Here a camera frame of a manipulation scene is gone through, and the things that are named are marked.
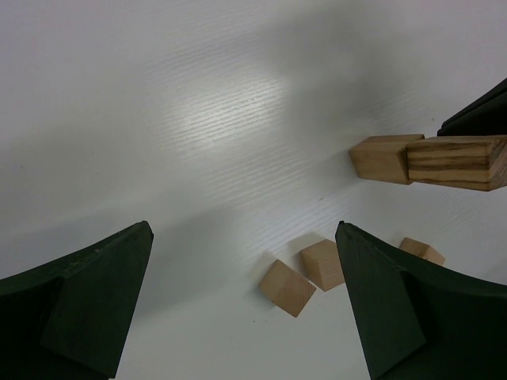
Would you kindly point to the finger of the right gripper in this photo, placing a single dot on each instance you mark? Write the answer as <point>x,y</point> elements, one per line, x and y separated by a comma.
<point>484,117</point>

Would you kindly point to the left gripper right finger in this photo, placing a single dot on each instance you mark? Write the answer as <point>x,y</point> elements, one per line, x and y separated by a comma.
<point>418,320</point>

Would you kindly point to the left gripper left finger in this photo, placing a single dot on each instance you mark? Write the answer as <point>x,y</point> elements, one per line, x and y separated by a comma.
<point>69,318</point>

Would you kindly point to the long dark wood block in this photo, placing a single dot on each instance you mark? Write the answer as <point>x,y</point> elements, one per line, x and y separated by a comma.
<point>383,158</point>

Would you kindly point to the light wood cube with letter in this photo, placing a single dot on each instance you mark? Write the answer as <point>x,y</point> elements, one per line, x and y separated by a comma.
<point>322,264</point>

